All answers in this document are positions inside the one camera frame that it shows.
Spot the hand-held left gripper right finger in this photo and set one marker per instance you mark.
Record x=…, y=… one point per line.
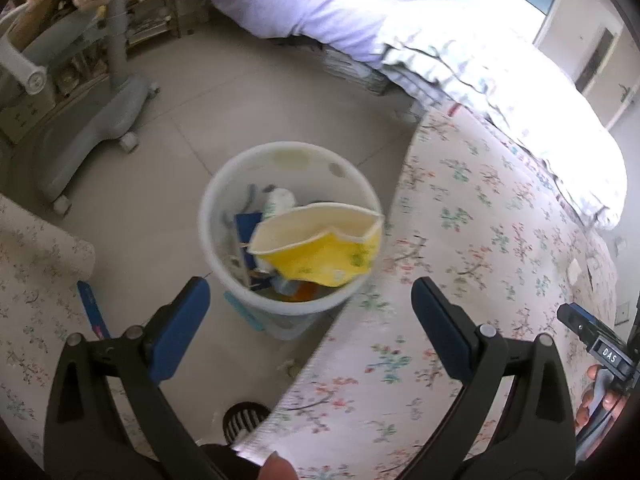
x=440, y=330

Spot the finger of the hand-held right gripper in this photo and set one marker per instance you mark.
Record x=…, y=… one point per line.
x=580, y=322

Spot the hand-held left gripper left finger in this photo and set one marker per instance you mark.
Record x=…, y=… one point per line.
x=180, y=330

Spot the blue and white carton box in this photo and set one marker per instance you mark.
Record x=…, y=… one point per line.
x=247, y=230

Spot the orange fruit peel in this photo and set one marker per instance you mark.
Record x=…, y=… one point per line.
x=302, y=292

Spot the white plastic waste bin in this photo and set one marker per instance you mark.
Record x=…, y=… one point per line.
x=220, y=200

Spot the yellow paper bowl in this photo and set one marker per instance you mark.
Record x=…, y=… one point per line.
x=320, y=255

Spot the white bottle with green label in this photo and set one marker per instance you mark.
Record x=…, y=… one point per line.
x=280, y=202

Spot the person's right hand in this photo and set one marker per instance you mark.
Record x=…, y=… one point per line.
x=587, y=400

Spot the person's left hand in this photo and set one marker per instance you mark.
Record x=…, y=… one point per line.
x=277, y=467

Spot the white paper piece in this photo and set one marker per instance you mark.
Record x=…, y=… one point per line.
x=575, y=271

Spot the blue strip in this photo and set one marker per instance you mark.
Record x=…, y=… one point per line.
x=92, y=310

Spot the round floor drain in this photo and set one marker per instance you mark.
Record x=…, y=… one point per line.
x=245, y=422

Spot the floral cloth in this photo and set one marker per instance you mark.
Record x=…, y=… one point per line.
x=35, y=270

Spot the grey chair base with castors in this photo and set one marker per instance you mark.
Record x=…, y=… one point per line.
x=90, y=115

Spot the plaid quilt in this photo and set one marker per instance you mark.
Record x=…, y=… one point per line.
x=500, y=85

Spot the cluttered shelf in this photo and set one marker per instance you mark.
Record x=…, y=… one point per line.
x=150, y=10

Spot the purple bed sheet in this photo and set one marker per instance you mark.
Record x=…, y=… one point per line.
x=300, y=5

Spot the grey square wall outlet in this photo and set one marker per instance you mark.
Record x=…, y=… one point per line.
x=623, y=312

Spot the small white wall outlet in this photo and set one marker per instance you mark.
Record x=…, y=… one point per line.
x=621, y=246

